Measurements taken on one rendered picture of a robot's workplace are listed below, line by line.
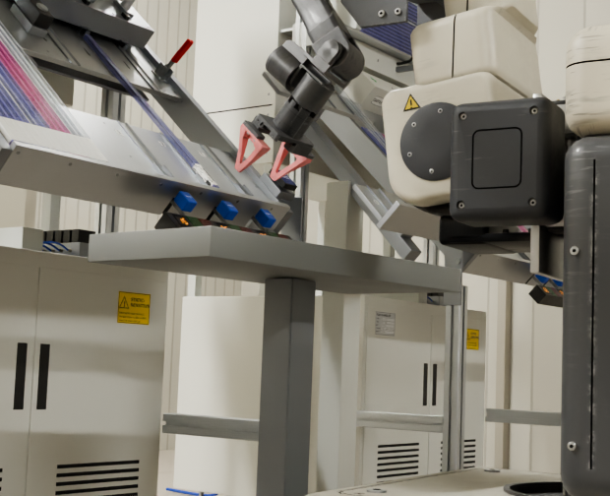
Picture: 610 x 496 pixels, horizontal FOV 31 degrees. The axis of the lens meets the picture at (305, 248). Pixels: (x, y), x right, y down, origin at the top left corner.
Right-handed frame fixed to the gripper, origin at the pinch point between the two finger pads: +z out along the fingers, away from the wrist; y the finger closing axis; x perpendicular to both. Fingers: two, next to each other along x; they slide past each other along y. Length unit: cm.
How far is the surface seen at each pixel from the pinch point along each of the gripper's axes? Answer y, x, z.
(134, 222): -224, -214, 151
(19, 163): 44.9, -2.5, 9.7
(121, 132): 13.8, -19.0, 8.8
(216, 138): -18.7, -27.6, 9.0
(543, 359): -292, -41, 74
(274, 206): -14.0, -2.8, 7.7
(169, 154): 3.8, -15.8, 9.0
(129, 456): -11, 6, 65
